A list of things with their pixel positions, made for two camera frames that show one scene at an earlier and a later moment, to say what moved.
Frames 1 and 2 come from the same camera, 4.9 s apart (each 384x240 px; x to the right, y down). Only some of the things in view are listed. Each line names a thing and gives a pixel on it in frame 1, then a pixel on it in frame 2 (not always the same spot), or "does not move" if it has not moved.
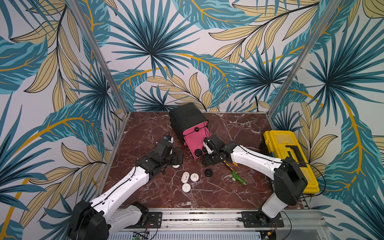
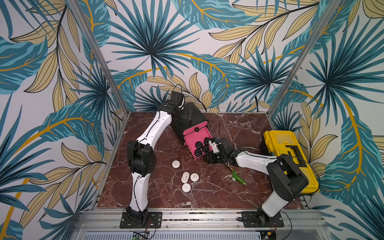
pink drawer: [195, 127] does not move
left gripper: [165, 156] → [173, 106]
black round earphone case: [208, 172] → [198, 144]
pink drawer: [195, 142] does not move
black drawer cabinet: [185, 117] does not move
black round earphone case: [198, 152] does not move
